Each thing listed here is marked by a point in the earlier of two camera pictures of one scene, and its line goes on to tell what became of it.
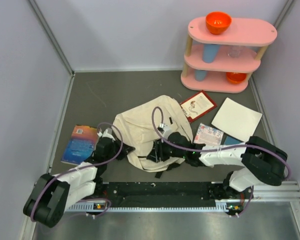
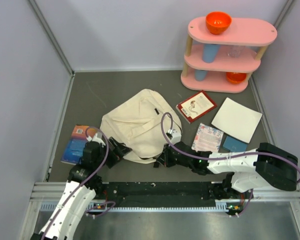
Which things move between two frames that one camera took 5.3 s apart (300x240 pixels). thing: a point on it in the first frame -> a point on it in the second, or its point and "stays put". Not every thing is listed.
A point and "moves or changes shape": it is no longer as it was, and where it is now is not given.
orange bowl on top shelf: x=217 y=22 stays put
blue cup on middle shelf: x=210 y=52 stays put
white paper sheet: x=237 y=119 stays put
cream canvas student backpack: x=140 y=127 moves or changes shape
